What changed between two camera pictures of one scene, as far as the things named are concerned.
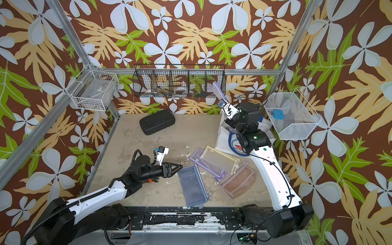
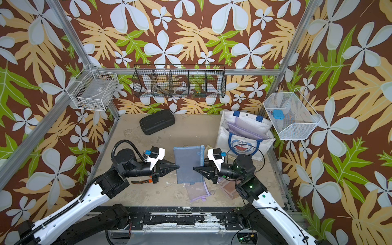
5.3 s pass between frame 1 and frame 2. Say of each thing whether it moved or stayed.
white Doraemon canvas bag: stayed
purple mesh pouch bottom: moved
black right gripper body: moved
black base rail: stayed
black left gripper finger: stayed
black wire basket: stayed
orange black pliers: stayed
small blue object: stayed
